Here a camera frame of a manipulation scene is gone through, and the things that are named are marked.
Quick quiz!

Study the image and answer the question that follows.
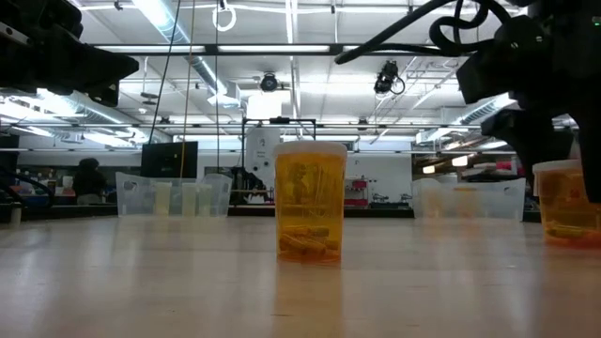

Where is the black cabinet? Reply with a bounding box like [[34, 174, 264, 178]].
[[0, 134, 21, 173]]

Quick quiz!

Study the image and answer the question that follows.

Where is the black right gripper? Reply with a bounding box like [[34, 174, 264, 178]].
[[457, 16, 601, 204]]

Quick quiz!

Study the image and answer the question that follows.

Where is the small pale pill bottle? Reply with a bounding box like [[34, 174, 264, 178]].
[[197, 183, 213, 218]]

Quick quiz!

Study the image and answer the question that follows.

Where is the large amber pill bottle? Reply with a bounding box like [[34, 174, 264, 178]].
[[272, 141, 348, 263]]

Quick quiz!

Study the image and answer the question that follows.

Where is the round black ceiling camera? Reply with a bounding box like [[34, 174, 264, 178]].
[[259, 72, 280, 93]]

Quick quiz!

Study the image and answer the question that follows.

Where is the person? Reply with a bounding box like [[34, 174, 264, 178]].
[[72, 157, 108, 206]]

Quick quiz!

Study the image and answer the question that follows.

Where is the white machine cabinet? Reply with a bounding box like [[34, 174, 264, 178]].
[[244, 126, 283, 192]]

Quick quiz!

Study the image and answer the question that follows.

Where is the dark curved cable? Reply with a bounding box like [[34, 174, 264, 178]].
[[0, 166, 55, 207]]

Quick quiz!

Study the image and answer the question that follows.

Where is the black stand frame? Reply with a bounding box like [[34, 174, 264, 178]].
[[241, 115, 316, 207]]

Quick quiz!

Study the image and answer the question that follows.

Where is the white hanging cable ring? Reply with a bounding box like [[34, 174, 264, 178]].
[[211, 0, 238, 33]]

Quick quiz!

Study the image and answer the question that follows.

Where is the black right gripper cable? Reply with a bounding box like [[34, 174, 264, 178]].
[[332, 0, 516, 66]]

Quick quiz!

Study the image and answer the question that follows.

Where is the black overhead beam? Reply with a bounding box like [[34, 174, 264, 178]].
[[91, 43, 447, 57]]

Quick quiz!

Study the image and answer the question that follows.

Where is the thin black hanging cable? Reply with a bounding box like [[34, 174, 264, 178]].
[[214, 0, 221, 174]]

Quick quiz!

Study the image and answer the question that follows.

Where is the black monitor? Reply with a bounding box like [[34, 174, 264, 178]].
[[140, 140, 199, 178]]

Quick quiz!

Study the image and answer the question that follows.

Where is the clear plastic bin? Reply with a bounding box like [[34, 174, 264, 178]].
[[115, 171, 234, 219], [411, 177, 528, 222]]

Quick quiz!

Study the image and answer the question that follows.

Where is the red white equipment cart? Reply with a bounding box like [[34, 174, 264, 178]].
[[346, 177, 370, 207]]

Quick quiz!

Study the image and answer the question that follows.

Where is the pale yellow pill bottle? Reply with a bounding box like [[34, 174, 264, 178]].
[[153, 181, 173, 217]]

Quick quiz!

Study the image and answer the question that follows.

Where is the black aluminium table frame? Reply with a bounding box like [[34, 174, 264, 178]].
[[0, 202, 601, 223]]

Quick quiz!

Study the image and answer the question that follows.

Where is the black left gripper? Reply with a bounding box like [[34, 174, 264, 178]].
[[0, 0, 140, 108]]

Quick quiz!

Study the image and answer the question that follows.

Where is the black hanging camera with cable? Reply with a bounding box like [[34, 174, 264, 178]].
[[373, 59, 407, 97]]

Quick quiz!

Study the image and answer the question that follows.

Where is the wide amber bottle red print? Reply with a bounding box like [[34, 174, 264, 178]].
[[532, 159, 601, 249]]

